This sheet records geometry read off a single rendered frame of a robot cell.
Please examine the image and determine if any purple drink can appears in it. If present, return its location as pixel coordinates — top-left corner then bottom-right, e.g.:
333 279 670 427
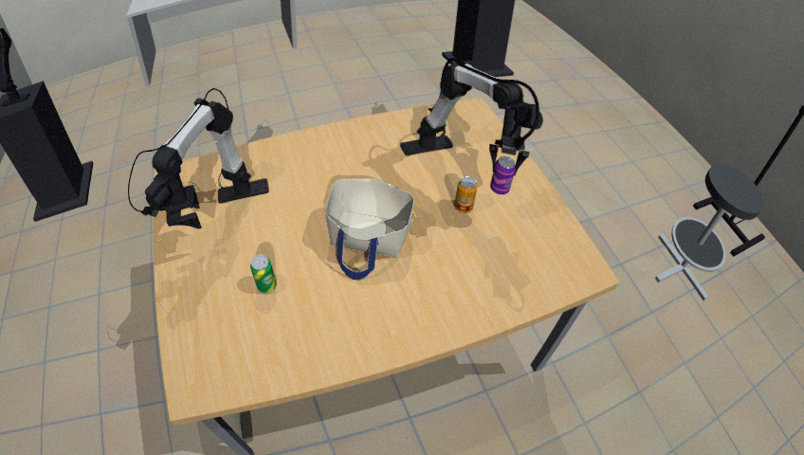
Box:
490 155 516 195

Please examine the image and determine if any yellow and red drink can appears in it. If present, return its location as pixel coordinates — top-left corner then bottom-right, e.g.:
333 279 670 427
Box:
454 176 478 213

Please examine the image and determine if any white tote bag with blue handles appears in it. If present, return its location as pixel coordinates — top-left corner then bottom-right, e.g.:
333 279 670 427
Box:
325 178 414 280

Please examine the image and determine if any green and yellow drink can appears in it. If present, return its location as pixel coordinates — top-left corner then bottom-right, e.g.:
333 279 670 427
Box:
250 255 277 293

